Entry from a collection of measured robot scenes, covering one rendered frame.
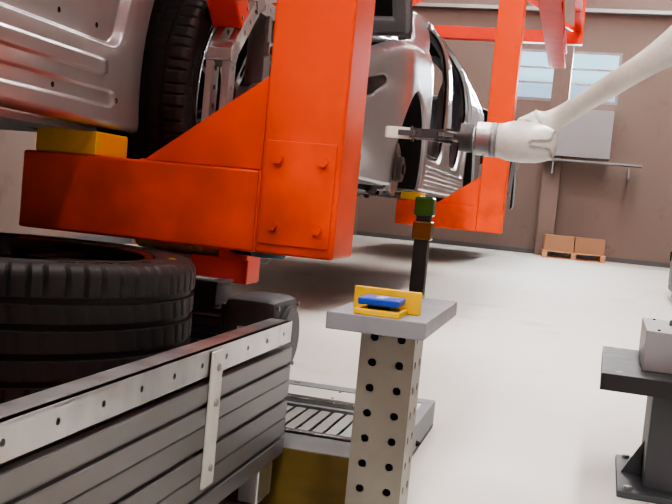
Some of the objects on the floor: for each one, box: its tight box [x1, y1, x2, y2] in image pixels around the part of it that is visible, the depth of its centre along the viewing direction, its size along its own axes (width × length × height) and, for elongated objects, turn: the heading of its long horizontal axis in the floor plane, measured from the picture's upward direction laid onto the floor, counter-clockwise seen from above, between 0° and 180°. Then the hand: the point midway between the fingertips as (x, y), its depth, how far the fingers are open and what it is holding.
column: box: [345, 333, 423, 504], centre depth 175 cm, size 10×10×42 cm
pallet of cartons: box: [540, 234, 606, 263], centre depth 1591 cm, size 109×79×38 cm
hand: (398, 132), depth 251 cm, fingers closed
